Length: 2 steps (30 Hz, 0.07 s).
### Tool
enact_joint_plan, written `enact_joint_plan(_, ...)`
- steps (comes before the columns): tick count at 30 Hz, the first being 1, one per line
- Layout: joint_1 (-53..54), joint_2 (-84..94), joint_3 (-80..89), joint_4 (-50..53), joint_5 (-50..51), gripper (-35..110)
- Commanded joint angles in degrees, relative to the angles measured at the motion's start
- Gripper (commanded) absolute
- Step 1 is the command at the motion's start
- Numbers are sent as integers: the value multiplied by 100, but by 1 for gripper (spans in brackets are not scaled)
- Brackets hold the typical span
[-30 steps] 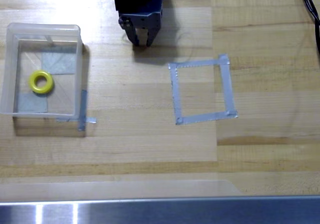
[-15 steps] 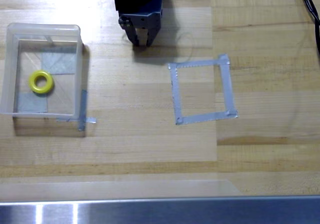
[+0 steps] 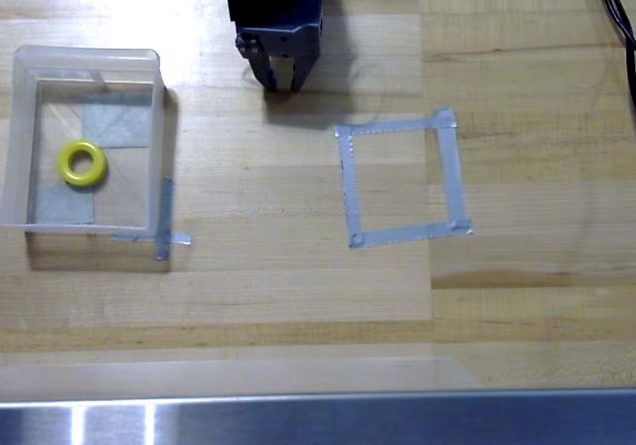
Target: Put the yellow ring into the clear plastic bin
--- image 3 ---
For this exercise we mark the clear plastic container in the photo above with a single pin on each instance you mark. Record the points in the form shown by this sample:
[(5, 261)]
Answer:
[(156, 142)]

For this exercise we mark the grey tape patch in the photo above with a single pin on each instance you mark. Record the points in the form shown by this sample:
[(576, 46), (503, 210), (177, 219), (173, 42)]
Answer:
[(54, 209), (124, 124)]

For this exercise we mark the grey tape strip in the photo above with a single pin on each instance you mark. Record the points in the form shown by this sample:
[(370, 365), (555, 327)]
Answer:
[(165, 216), (350, 187), (387, 127), (180, 239), (452, 177), (407, 234)]

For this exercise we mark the metal edge strip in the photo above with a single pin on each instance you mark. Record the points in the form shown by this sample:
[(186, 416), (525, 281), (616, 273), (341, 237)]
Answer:
[(348, 420)]

